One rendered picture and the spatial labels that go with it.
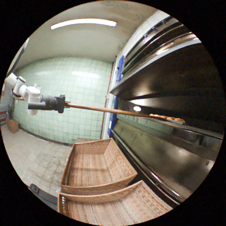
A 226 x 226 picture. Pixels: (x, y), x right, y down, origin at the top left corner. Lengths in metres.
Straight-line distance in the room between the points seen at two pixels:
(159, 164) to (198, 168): 0.20
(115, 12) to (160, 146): 1.60
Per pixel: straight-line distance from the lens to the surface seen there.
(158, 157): 0.38
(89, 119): 1.71
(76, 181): 0.71
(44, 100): 0.40
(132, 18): 1.43
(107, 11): 1.44
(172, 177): 0.37
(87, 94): 1.72
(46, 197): 1.16
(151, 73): 0.33
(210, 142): 0.32
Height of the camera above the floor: 1.21
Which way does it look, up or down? 3 degrees down
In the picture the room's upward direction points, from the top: 9 degrees clockwise
